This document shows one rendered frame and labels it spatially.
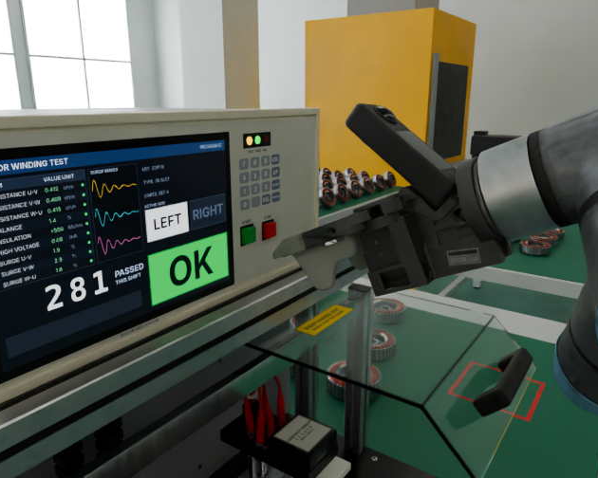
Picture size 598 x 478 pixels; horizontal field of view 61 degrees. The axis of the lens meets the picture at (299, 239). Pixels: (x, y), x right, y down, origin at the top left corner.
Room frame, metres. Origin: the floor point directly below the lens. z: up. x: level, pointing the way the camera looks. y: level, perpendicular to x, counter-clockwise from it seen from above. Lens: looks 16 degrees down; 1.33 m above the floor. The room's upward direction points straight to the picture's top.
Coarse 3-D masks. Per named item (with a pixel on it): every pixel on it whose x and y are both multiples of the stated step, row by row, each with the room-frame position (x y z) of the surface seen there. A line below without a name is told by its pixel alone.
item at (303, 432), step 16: (240, 416) 0.62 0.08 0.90; (256, 416) 0.62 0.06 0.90; (304, 416) 0.59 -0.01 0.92; (224, 432) 0.59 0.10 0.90; (240, 432) 0.58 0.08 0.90; (288, 432) 0.55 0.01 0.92; (304, 432) 0.55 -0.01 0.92; (320, 432) 0.55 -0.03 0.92; (336, 432) 0.56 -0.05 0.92; (240, 448) 0.57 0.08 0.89; (256, 448) 0.55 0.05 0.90; (272, 448) 0.54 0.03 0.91; (288, 448) 0.53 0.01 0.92; (304, 448) 0.52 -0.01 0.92; (320, 448) 0.53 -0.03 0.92; (336, 448) 0.56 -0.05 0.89; (272, 464) 0.54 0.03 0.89; (288, 464) 0.52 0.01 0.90; (304, 464) 0.51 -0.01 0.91; (320, 464) 0.53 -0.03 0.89; (336, 464) 0.54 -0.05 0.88
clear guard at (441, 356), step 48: (288, 336) 0.54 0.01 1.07; (336, 336) 0.54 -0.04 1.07; (384, 336) 0.54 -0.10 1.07; (432, 336) 0.54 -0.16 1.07; (480, 336) 0.54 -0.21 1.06; (384, 384) 0.43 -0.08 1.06; (432, 384) 0.43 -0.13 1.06; (480, 384) 0.47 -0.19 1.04; (528, 384) 0.52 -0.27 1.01; (480, 432) 0.41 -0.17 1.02
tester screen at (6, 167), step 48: (192, 144) 0.49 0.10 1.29; (0, 192) 0.34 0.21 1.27; (48, 192) 0.37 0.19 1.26; (96, 192) 0.40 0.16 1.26; (144, 192) 0.44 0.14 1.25; (192, 192) 0.49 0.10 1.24; (0, 240) 0.34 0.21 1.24; (48, 240) 0.37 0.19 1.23; (96, 240) 0.40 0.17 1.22; (144, 240) 0.44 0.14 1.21; (192, 240) 0.49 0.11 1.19; (0, 288) 0.34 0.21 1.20; (144, 288) 0.44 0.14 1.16; (0, 336) 0.33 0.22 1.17
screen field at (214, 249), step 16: (208, 240) 0.50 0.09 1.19; (224, 240) 0.52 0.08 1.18; (160, 256) 0.45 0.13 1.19; (176, 256) 0.47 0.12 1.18; (192, 256) 0.48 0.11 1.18; (208, 256) 0.50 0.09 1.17; (224, 256) 0.52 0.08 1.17; (160, 272) 0.45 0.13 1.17; (176, 272) 0.47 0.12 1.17; (192, 272) 0.48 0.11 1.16; (208, 272) 0.50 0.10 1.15; (224, 272) 0.52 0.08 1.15; (160, 288) 0.45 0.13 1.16; (176, 288) 0.47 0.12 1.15; (192, 288) 0.48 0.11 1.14
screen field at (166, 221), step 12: (180, 204) 0.48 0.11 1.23; (192, 204) 0.49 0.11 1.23; (204, 204) 0.50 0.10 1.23; (216, 204) 0.52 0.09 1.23; (156, 216) 0.45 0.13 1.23; (168, 216) 0.46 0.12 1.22; (180, 216) 0.47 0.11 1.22; (192, 216) 0.49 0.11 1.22; (204, 216) 0.50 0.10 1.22; (216, 216) 0.51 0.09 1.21; (156, 228) 0.45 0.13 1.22; (168, 228) 0.46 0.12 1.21; (180, 228) 0.47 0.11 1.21; (192, 228) 0.49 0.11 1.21
